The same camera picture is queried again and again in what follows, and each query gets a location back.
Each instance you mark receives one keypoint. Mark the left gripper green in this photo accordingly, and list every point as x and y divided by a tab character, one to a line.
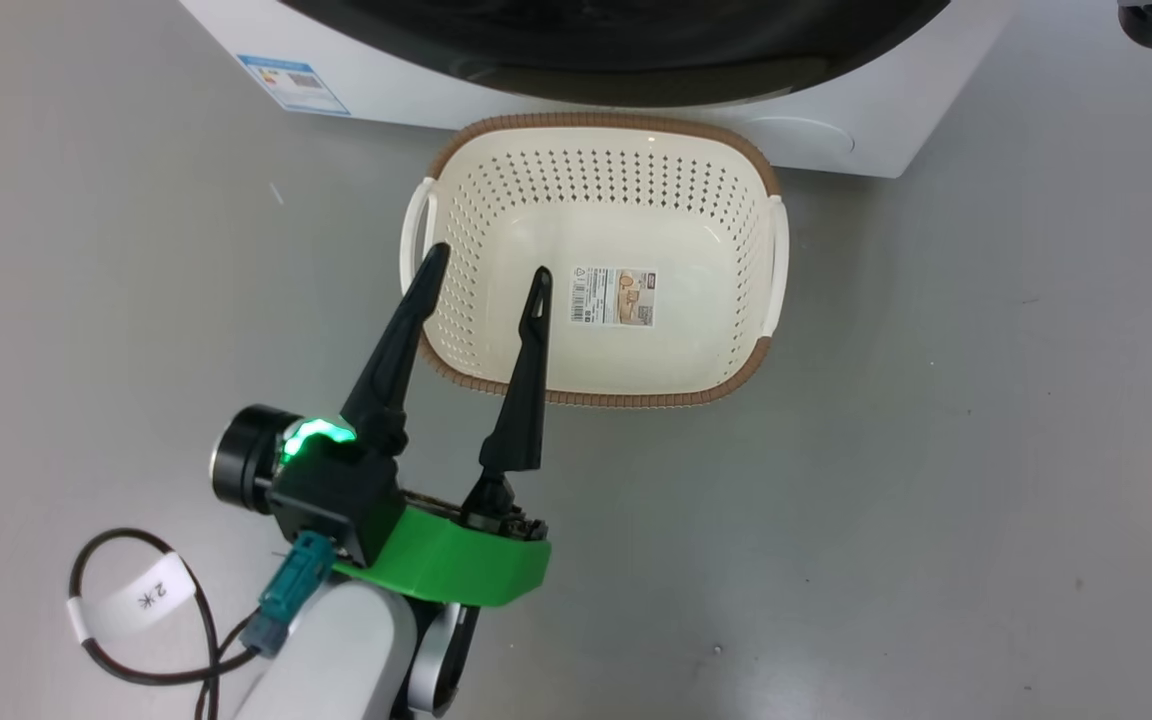
456	565

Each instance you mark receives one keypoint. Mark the basket product label sticker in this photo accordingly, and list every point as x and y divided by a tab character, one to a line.
613	296

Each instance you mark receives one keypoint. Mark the cream perforated laundry basket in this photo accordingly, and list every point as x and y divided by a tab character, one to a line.
656	220

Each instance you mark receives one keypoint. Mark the white front-load washing machine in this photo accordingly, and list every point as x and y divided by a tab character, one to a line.
886	100

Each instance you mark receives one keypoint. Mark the blue energy label sticker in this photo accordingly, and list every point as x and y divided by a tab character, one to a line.
294	85

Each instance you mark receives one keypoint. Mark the round white filter cover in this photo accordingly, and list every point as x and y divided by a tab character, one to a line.
801	138

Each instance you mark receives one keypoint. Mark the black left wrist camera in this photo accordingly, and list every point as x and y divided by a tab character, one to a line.
326	500

